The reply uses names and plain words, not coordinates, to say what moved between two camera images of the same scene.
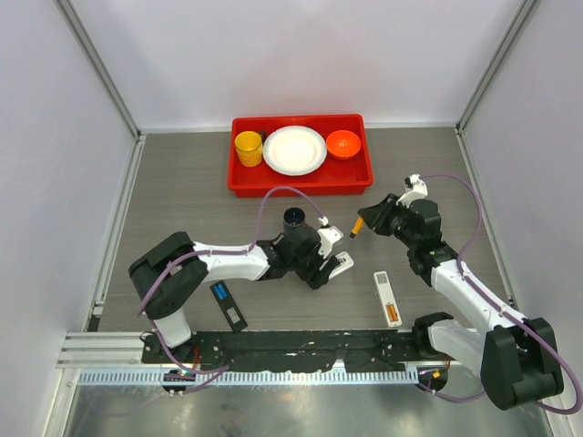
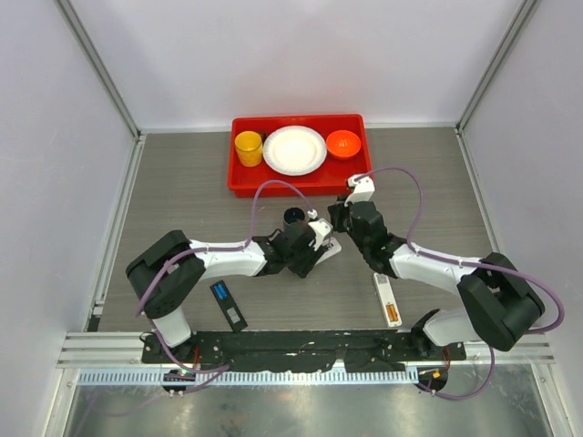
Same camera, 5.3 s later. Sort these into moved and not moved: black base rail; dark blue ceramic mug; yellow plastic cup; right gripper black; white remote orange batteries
Moved: right gripper black
Not moved: white remote orange batteries; yellow plastic cup; dark blue ceramic mug; black base rail
